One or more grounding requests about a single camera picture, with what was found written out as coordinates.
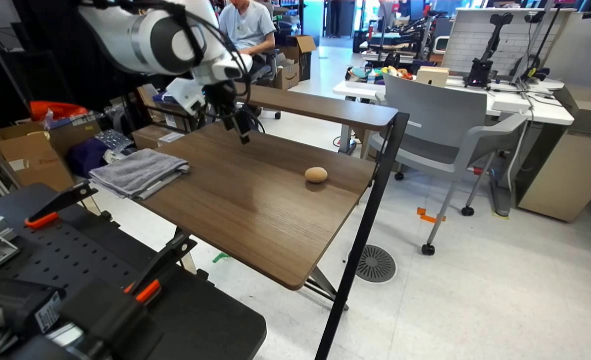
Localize gray towel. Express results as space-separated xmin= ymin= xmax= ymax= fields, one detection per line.
xmin=89 ymin=148 xmax=191 ymax=201

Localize white desk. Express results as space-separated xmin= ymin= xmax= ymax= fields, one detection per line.
xmin=333 ymin=75 xmax=575 ymax=217

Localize brown round object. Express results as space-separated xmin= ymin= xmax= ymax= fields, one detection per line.
xmin=304 ymin=166 xmax=329 ymax=184

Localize small tan box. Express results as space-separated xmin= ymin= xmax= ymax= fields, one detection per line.
xmin=415 ymin=66 xmax=450 ymax=88

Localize round floor drain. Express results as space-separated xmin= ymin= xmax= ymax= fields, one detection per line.
xmin=355 ymin=244 xmax=397 ymax=285

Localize brown table with black legs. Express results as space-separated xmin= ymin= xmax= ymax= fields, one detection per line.
xmin=235 ymin=82 xmax=410 ymax=360

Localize black robot on desk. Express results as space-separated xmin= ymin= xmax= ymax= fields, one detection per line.
xmin=464 ymin=12 xmax=514 ymax=90

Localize white brick pattern panel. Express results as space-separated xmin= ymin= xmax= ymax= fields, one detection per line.
xmin=443 ymin=7 xmax=576 ymax=77

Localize person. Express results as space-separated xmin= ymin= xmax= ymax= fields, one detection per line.
xmin=218 ymin=0 xmax=276 ymax=57

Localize black clamp with orange trigger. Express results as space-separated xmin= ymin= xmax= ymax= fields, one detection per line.
xmin=24 ymin=180 xmax=99 ymax=230
xmin=124 ymin=234 xmax=198 ymax=304

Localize beige cabinet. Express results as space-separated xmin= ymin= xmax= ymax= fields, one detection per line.
xmin=518 ymin=84 xmax=591 ymax=223

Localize orange plastic bag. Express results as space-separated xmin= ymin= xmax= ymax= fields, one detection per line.
xmin=30 ymin=100 xmax=89 ymax=123

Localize stack of cardboard boxes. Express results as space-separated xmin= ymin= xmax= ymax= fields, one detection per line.
xmin=274 ymin=35 xmax=317 ymax=91

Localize black power brick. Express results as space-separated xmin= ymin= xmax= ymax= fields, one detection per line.
xmin=0 ymin=274 xmax=66 ymax=346

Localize dark blue bag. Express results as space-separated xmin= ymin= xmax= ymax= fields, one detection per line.
xmin=67 ymin=137 xmax=112 ymax=179

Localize flat cardboard box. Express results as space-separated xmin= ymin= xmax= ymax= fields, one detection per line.
xmin=132 ymin=124 xmax=186 ymax=151

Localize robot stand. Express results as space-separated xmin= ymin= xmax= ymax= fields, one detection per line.
xmin=0 ymin=182 xmax=267 ymax=360

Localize office chair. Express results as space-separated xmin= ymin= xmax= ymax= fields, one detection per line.
xmin=249 ymin=47 xmax=282 ymax=121

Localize large cardboard box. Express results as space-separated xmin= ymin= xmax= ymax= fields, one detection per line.
xmin=0 ymin=121 xmax=76 ymax=193

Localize grey chair on casters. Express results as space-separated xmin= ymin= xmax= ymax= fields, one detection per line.
xmin=368 ymin=72 xmax=529 ymax=256

